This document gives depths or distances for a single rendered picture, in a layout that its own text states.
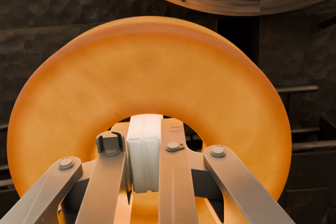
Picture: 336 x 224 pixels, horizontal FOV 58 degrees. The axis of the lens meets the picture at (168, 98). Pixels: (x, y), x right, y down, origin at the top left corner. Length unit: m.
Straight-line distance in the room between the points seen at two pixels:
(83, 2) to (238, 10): 0.26
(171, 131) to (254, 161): 0.05
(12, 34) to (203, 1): 0.28
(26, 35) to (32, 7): 0.07
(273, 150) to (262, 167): 0.01
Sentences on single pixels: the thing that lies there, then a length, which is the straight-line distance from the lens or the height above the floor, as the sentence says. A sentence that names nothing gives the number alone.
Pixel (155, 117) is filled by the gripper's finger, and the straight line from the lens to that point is 0.15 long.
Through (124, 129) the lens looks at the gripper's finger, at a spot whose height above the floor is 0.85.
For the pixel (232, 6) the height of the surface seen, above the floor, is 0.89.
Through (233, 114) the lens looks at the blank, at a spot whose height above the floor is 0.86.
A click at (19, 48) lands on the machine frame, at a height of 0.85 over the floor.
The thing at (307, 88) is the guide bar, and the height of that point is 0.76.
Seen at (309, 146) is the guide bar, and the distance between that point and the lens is 0.43.
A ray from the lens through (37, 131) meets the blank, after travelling 0.17.
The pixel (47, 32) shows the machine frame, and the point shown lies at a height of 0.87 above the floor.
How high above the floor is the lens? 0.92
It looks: 20 degrees down
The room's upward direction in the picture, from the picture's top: 4 degrees counter-clockwise
